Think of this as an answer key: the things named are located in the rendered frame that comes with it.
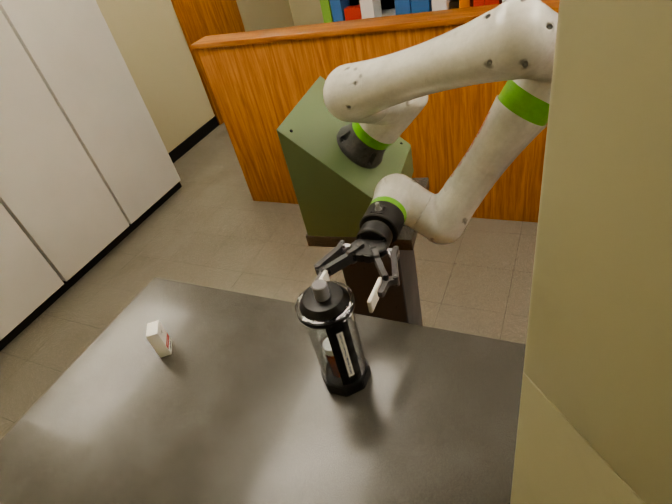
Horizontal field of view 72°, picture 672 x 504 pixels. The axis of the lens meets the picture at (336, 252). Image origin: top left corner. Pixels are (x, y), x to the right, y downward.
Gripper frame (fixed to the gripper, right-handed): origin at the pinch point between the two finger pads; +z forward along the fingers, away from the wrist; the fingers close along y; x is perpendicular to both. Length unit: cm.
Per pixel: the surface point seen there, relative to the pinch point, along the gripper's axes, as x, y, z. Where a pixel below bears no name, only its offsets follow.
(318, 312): -6.7, 0.7, 10.2
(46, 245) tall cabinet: 75, -245, -67
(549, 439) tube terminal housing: -25, 37, 33
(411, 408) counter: 17.2, 14.7, 10.3
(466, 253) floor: 112, -6, -141
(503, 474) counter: 17.3, 32.4, 17.7
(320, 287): -9.8, 0.5, 7.2
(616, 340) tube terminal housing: -41, 39, 35
